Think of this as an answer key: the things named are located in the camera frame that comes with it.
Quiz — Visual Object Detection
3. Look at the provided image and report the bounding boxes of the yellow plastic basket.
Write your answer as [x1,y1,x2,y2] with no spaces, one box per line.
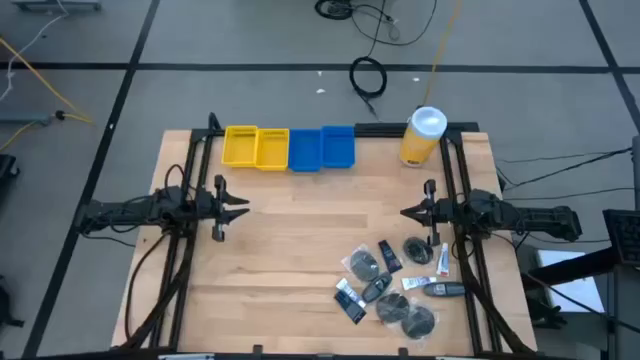
[221,124,260,168]
[254,127,291,173]

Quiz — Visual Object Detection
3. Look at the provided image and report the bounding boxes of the blue plastic basket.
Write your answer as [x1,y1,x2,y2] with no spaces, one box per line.
[320,124,357,170]
[287,128,324,174]

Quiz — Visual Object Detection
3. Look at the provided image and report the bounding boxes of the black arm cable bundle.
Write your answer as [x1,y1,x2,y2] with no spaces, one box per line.
[123,229,194,351]
[452,239,532,354]

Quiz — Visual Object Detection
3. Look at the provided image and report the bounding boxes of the white red toothpaste tube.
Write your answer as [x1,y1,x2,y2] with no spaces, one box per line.
[435,242,451,279]

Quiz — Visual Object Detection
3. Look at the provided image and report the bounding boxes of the black floor cable bundle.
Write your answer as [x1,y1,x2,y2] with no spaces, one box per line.
[313,0,439,47]

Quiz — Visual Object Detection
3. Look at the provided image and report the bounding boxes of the dark blue tube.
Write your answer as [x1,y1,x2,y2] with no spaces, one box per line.
[377,239,404,275]
[333,289,368,326]

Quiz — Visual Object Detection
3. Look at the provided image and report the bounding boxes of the grey metal floor base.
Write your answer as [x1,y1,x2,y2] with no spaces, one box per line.
[12,0,102,12]
[0,112,54,127]

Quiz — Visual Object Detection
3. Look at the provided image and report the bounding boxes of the black coiled floor cable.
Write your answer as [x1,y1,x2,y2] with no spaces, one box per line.
[348,55,389,121]

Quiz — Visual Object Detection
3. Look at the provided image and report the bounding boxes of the white board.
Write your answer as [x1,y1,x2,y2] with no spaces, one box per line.
[537,248,606,314]

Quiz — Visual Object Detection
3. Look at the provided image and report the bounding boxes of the black stand bar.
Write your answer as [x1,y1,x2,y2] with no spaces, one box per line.
[522,247,621,289]

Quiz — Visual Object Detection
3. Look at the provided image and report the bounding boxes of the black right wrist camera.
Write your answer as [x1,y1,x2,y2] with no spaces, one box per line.
[467,188,501,214]

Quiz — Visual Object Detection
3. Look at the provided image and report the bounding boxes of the black round pad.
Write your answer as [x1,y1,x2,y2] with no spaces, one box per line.
[399,298,441,342]
[340,243,381,284]
[374,292,412,325]
[402,235,435,266]

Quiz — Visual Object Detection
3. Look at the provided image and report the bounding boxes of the white cable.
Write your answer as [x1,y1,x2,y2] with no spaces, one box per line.
[0,0,70,101]

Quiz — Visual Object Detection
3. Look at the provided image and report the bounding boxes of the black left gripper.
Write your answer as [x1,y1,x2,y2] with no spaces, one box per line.
[195,174,251,242]

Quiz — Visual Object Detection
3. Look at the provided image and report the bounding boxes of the yellow wipes canister white lid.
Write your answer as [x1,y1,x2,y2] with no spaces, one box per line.
[398,105,449,169]

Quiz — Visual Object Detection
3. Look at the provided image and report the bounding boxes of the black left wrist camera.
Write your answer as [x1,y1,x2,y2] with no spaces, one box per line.
[158,185,185,207]

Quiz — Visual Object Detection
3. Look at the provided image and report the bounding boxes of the black keyboard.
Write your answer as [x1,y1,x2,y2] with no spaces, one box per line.
[602,208,640,266]

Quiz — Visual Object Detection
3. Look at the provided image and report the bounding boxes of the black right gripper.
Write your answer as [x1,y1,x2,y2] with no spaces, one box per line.
[399,179,456,247]

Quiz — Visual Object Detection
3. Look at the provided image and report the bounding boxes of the black aluminium station frame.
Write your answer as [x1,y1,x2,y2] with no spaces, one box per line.
[122,112,539,360]

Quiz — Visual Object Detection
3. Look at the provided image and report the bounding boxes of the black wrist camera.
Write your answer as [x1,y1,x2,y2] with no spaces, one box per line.
[158,185,185,207]
[467,188,501,214]

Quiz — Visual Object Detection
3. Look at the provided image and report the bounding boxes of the yellow cable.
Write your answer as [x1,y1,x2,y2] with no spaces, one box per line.
[0,37,96,151]
[422,0,464,109]

